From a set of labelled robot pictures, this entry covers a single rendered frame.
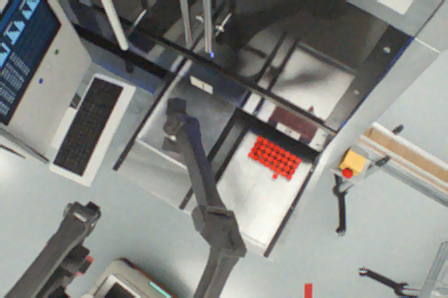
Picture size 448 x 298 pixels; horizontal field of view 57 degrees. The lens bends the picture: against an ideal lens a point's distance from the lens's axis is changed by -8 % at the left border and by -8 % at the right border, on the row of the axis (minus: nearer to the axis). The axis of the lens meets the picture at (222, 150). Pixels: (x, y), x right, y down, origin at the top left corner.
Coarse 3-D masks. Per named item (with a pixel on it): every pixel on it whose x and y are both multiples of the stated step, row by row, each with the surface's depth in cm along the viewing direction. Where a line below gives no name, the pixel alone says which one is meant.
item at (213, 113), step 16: (176, 80) 170; (176, 96) 170; (192, 96) 170; (208, 96) 170; (160, 112) 168; (192, 112) 168; (208, 112) 168; (224, 112) 168; (144, 128) 164; (160, 128) 166; (208, 128) 166; (224, 128) 164; (144, 144) 164; (160, 144) 165; (208, 144) 165; (176, 160) 160
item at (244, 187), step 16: (240, 144) 161; (240, 160) 163; (224, 176) 162; (240, 176) 162; (256, 176) 162; (304, 176) 160; (224, 192) 160; (240, 192) 160; (256, 192) 160; (272, 192) 160; (288, 192) 160; (240, 208) 159; (256, 208) 159; (272, 208) 159; (240, 224) 157; (256, 224) 157; (272, 224) 157; (256, 240) 156
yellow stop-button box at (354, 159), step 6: (348, 150) 150; (354, 150) 149; (360, 150) 149; (348, 156) 149; (354, 156) 149; (360, 156) 149; (366, 156) 149; (342, 162) 149; (348, 162) 148; (354, 162) 148; (360, 162) 148; (342, 168) 153; (348, 168) 150; (354, 168) 148; (360, 168) 147; (354, 174) 152
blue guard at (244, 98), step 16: (64, 0) 150; (80, 16) 156; (96, 16) 148; (96, 32) 163; (112, 32) 154; (128, 48) 161; (144, 48) 153; (160, 48) 145; (160, 64) 159; (176, 64) 151; (192, 64) 143; (208, 80) 149; (224, 80) 142; (224, 96) 155; (240, 96) 147; (256, 96) 140; (256, 112) 152; (272, 112) 144; (288, 112) 137; (304, 128) 142; (320, 144) 147
